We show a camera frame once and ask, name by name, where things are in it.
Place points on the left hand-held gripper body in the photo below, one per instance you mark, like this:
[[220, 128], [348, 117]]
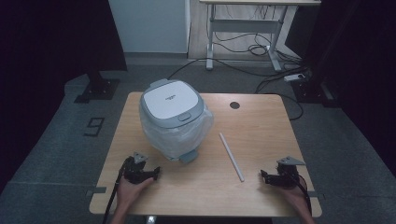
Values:
[[134, 172]]

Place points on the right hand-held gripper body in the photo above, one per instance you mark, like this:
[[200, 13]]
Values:
[[286, 174]]

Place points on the white straw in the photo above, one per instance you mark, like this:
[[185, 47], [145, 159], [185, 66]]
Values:
[[232, 157]]

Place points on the white rice cooker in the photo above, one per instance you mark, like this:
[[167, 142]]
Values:
[[169, 104]]

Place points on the person's left hand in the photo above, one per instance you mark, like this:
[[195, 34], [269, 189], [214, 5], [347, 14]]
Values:
[[130, 190]]

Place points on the person's right hand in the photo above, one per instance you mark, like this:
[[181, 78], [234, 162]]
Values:
[[294, 195]]

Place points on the clear plastic bin liner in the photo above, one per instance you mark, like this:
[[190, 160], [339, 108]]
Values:
[[174, 140]]

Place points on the grey tape strip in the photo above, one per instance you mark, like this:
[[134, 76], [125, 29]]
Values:
[[97, 190], [317, 195]]

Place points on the black table grommet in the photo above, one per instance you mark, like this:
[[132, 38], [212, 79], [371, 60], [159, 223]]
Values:
[[234, 105]]

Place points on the white power strip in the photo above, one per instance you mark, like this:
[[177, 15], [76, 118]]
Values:
[[294, 77]]

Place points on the dark curtain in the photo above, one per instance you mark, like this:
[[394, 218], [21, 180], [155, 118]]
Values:
[[358, 62], [46, 40]]

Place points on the white panel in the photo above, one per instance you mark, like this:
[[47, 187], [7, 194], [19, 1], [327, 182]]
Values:
[[149, 25]]

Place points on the black stand base plate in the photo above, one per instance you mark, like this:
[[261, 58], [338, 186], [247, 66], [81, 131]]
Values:
[[314, 91], [98, 90]]

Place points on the white metal frame desk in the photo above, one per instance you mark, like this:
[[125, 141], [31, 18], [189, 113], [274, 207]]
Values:
[[243, 25]]

